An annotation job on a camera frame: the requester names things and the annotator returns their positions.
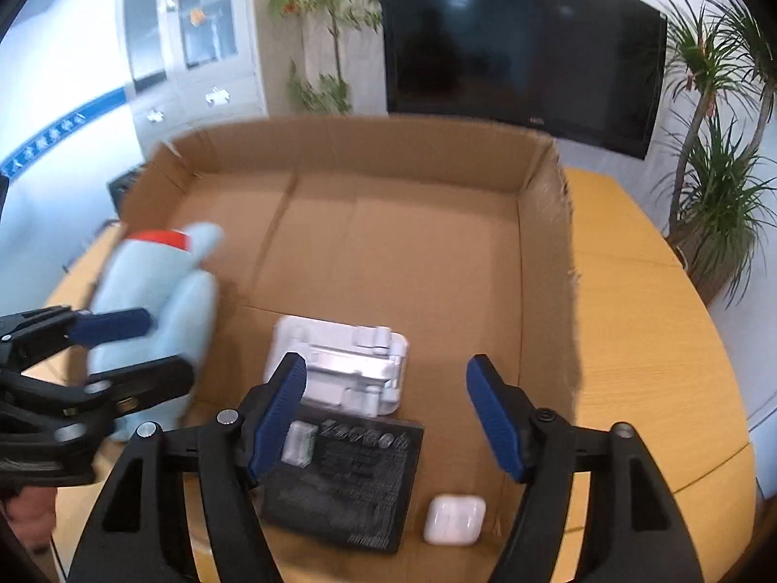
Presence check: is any black wall television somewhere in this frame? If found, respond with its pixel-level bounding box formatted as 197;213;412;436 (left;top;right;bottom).
377;0;669;160

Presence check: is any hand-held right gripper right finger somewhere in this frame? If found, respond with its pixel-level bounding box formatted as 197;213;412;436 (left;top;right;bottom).
465;354;708;583

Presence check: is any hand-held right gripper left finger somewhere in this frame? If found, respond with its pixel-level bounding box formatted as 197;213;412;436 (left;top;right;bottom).
68;352;307;583

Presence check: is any white earbuds case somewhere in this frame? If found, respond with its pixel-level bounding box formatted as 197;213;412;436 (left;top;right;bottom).
423;494;488;546

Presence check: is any light blue plush toy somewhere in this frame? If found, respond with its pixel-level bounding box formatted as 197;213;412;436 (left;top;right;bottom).
85;222;227;443

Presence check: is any cardboard box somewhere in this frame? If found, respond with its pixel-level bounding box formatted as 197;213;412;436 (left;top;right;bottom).
112;115;584;560

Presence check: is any black product box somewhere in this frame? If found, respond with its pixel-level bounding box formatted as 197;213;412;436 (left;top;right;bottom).
260;418;426;555

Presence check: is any grey glass door cabinet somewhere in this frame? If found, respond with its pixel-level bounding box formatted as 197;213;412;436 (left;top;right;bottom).
115;0;269;162

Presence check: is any person's left hand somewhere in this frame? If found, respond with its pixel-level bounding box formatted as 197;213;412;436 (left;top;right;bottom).
0;484;58;556

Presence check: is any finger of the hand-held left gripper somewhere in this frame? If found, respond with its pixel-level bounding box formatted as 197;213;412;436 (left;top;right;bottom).
0;307;152;377
0;354;196;446

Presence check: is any potted palm plant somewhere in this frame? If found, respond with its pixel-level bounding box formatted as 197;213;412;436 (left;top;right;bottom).
659;0;777;308

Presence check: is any white folding phone stand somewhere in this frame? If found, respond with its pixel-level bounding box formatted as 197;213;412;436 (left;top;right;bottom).
264;314;409;419

